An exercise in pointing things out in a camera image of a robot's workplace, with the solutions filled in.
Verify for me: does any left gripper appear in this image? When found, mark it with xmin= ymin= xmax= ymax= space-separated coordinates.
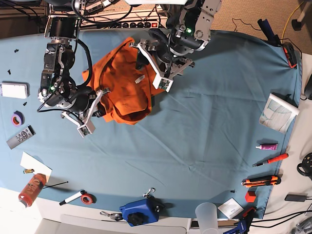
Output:
xmin=130 ymin=39 xmax=195 ymax=92

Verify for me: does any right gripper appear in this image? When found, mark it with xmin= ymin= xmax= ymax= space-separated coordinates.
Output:
xmin=60 ymin=88 xmax=110 ymax=137

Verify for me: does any orange t-shirt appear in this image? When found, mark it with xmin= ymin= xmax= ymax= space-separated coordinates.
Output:
xmin=88 ymin=37 xmax=163 ymax=125

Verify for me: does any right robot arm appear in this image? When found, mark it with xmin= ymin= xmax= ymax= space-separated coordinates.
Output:
xmin=37 ymin=0 xmax=110 ymax=137

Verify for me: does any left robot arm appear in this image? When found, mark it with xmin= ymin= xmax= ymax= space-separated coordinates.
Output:
xmin=130 ymin=0 xmax=222 ymax=92

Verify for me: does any thin black stick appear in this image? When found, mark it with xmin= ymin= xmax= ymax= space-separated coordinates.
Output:
xmin=44 ymin=181 xmax=68 ymax=189

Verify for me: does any black white marker pen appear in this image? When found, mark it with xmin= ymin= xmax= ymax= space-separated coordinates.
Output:
xmin=59 ymin=190 xmax=86 ymax=206

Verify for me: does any purple tape roll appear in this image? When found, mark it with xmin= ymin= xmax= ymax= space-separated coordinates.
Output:
xmin=11 ymin=111 xmax=24 ymax=127

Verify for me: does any grey remote control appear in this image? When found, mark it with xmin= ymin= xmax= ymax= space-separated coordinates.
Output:
xmin=6 ymin=125 xmax=35 ymax=149

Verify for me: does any red tape roll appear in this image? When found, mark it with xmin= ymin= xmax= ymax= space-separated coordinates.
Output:
xmin=81 ymin=193 xmax=94 ymax=205

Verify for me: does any white paper card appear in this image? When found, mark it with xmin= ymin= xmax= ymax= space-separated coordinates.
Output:
xmin=20 ymin=152 xmax=52 ymax=182

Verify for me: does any silver carabiner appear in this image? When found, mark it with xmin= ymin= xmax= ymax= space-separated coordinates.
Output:
xmin=143 ymin=187 xmax=155 ymax=198

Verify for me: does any white phone box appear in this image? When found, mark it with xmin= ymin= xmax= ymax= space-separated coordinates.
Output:
xmin=0 ymin=82 xmax=29 ymax=99

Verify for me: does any small yellow battery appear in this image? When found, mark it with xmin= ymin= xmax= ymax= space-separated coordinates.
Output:
xmin=23 ymin=169 xmax=35 ymax=174

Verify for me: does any red drink bottle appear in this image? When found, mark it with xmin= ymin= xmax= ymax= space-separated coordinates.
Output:
xmin=19 ymin=174 xmax=46 ymax=208

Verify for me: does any teal table cloth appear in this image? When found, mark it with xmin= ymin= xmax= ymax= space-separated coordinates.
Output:
xmin=0 ymin=31 xmax=302 ymax=217

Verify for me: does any silver key clip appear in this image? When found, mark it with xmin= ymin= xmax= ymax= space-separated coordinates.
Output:
xmin=100 ymin=211 xmax=123 ymax=221

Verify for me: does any blue plastic device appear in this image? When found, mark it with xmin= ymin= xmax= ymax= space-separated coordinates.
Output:
xmin=119 ymin=196 xmax=166 ymax=227

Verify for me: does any clear plastic cup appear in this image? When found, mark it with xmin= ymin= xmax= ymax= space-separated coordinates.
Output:
xmin=195 ymin=202 xmax=218 ymax=234

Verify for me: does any leaf pattern notebook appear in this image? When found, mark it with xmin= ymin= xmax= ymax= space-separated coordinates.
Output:
xmin=259 ymin=93 xmax=300 ymax=134

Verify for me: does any red black table clamp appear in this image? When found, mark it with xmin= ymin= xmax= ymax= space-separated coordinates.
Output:
xmin=282 ymin=42 xmax=297 ymax=68

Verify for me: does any purple glue tube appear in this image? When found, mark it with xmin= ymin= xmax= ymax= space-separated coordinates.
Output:
xmin=255 ymin=143 xmax=278 ymax=151

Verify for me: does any white paper booklet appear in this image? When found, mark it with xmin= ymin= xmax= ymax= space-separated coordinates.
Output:
xmin=218 ymin=198 xmax=244 ymax=219

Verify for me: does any black computer mouse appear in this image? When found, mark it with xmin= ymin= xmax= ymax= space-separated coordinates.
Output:
xmin=304 ymin=75 xmax=312 ymax=100

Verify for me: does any small red cube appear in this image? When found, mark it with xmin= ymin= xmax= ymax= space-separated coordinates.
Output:
xmin=245 ymin=191 xmax=256 ymax=203

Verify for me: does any orange black utility knife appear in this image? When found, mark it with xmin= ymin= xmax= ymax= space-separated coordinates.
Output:
xmin=241 ymin=175 xmax=281 ymax=188

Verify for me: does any blue black clamp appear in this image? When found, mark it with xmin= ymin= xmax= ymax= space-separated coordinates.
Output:
xmin=224 ymin=207 xmax=256 ymax=234

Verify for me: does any black power brick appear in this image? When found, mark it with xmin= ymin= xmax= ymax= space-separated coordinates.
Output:
xmin=284 ymin=194 xmax=307 ymax=202

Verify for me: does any blue black clamp handle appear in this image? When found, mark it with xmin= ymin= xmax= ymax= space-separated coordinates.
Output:
xmin=257 ymin=19 xmax=281 ymax=47

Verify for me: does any red handled screwdriver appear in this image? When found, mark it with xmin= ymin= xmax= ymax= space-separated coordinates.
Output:
xmin=252 ymin=153 xmax=289 ymax=167

